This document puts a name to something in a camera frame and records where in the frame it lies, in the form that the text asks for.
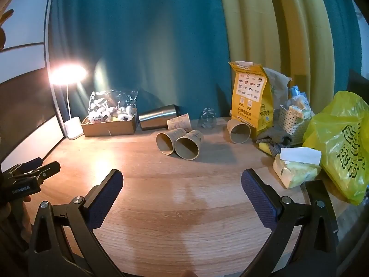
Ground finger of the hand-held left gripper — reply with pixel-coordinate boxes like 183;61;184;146
5;162;62;186
7;157;44;175

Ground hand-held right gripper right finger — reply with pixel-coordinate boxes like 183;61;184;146
239;169;340;277

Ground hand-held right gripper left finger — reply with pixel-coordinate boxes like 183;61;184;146
27;169;125;277

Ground brown paper cup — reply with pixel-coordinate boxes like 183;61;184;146
175;130;205;160
226;119;252;144
156;127;187;155

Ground clear glass cup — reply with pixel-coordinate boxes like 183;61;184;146
199;107;217;129

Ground pink patterned paper cup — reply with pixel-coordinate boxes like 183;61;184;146
167;114;192;132

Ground white desk lamp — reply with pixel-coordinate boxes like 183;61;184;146
48;65;87;141

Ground tissue pack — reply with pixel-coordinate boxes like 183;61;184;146
272;147;322;189

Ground yellow sponge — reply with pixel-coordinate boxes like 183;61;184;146
258;142;274;156

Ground grey cloth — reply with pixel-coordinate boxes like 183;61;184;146
254;128;293;155

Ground open cardboard box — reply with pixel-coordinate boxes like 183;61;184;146
81;115;138;137

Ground white woven basket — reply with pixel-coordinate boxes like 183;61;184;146
279;104;312;145

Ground clear bag of small toys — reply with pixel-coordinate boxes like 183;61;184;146
87;89;138;122

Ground yellow printed paper bag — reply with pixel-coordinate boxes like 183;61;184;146
228;60;274;139

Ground stainless steel tumbler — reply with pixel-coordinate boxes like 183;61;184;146
138;104;182;131

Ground yellow-green plastic bag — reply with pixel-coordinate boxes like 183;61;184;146
302;91;369;206

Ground packets in basket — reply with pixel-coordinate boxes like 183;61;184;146
284;85;315;119

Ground beige paper bag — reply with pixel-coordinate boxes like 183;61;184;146
264;67;292;111

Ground teal curtain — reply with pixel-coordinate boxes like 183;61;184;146
46;0;364;122

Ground yellow curtain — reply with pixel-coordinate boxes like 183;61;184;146
217;0;338;115

